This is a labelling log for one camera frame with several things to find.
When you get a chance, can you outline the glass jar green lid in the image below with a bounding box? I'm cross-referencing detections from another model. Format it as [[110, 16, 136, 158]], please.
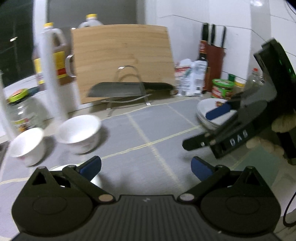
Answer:
[[7, 88, 44, 133]]

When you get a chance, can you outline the gloved right hand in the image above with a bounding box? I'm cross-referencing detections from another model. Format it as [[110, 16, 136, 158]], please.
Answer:
[[246, 113, 295, 157]]

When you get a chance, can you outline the plastic wrap roll left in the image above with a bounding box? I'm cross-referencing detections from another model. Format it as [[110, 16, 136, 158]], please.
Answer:
[[1, 71, 18, 141]]

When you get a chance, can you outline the steel cleaver knife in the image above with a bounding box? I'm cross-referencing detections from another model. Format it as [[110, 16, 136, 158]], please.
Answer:
[[87, 82, 174, 98]]

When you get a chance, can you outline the brown vinegar jug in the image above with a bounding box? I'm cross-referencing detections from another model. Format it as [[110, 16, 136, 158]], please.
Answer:
[[32, 23, 72, 91]]

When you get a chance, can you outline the grey checked table mat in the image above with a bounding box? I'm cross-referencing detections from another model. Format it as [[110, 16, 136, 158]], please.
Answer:
[[0, 97, 285, 239]]

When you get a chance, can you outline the white plastic food bag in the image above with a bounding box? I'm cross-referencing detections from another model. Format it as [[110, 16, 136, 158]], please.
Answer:
[[174, 59, 206, 96]]

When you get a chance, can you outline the bamboo cutting board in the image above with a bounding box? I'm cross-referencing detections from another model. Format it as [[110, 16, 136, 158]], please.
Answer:
[[71, 24, 176, 104]]

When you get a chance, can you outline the plastic wrap roll right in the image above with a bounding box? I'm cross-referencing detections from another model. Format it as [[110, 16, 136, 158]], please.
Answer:
[[39, 30, 68, 123]]

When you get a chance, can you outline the green lid sauce jar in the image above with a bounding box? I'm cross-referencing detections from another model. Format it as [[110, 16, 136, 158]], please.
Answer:
[[211, 79, 234, 100]]

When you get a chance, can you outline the brown knife block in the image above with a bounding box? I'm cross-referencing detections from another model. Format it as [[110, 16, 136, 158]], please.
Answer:
[[200, 22, 227, 92]]

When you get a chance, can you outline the clear oil jug yellow cap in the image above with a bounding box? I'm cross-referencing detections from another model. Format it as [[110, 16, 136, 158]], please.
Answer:
[[78, 14, 103, 28]]

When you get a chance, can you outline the white floral bowl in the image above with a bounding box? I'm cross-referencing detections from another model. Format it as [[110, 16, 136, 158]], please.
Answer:
[[55, 114, 102, 154]]

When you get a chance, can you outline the black cable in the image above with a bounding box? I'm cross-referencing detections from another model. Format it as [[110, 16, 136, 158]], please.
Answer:
[[282, 189, 296, 228]]

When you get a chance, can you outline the dark sauce bottle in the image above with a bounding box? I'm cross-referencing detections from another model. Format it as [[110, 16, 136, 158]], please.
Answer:
[[197, 40, 208, 93]]

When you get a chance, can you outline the wire knife stand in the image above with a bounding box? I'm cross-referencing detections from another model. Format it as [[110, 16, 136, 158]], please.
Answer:
[[106, 65, 151, 117]]

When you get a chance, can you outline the plastic wrap roll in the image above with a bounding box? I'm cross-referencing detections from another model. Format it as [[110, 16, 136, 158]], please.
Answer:
[[1, 71, 18, 141], [39, 30, 68, 123]]

